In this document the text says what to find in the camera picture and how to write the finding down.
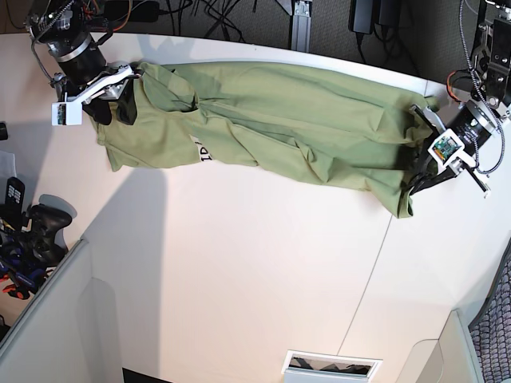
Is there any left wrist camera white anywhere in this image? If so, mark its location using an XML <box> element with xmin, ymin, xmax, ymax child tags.
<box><xmin>428</xmin><ymin>128</ymin><xmax>465</xmax><ymax>168</ymax></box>

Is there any black cable bundle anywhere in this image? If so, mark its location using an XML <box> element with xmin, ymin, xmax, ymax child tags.
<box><xmin>355</xmin><ymin>15</ymin><xmax>420</xmax><ymax>77</ymax></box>

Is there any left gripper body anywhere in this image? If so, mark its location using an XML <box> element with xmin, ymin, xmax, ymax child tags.
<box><xmin>410</xmin><ymin>101</ymin><xmax>494</xmax><ymax>197</ymax></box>

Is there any aluminium table leg post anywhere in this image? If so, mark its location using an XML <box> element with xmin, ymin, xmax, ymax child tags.
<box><xmin>290</xmin><ymin>1</ymin><xmax>312</xmax><ymax>53</ymax></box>

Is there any grey partition panel left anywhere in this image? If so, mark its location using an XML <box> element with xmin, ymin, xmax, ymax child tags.
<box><xmin>1</xmin><ymin>240</ymin><xmax>124</xmax><ymax>382</ymax></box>

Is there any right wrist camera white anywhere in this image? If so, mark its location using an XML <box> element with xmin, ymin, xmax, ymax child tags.
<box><xmin>51</xmin><ymin>102</ymin><xmax>83</xmax><ymax>126</ymax></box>

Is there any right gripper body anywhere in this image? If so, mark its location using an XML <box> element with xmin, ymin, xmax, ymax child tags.
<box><xmin>50</xmin><ymin>38</ymin><xmax>139</xmax><ymax>106</ymax></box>

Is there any black game controller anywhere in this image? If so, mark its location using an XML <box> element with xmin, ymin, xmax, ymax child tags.
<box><xmin>27</xmin><ymin>204</ymin><xmax>73</xmax><ymax>267</ymax></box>

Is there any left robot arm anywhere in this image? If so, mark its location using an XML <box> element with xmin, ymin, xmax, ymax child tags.
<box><xmin>407</xmin><ymin>1</ymin><xmax>510</xmax><ymax>194</ymax></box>

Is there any green t-shirt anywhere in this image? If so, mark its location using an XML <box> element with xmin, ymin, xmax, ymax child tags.
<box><xmin>93</xmin><ymin>62</ymin><xmax>435</xmax><ymax>219</ymax></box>

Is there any black remote control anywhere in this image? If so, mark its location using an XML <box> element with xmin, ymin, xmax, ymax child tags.
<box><xmin>5</xmin><ymin>177</ymin><xmax>25</xmax><ymax>209</ymax></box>

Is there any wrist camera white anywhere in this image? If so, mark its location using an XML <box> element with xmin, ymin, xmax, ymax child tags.
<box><xmin>428</xmin><ymin>128</ymin><xmax>465</xmax><ymax>168</ymax></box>
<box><xmin>51</xmin><ymin>102</ymin><xmax>83</xmax><ymax>126</ymax></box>

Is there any blue orange tools pile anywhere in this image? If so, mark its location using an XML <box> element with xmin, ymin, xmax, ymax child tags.
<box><xmin>1</xmin><ymin>219</ymin><xmax>50</xmax><ymax>300</ymax></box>

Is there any black power adapter brick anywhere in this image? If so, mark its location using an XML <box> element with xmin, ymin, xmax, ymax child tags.
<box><xmin>348</xmin><ymin>0</ymin><xmax>375</xmax><ymax>34</ymax></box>

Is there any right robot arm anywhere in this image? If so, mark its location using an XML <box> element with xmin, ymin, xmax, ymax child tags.
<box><xmin>26</xmin><ymin>1</ymin><xmax>141</xmax><ymax>126</ymax></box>

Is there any mesh office chair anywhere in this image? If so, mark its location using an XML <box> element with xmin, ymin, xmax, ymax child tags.
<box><xmin>469</xmin><ymin>256</ymin><xmax>510</xmax><ymax>382</ymax></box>

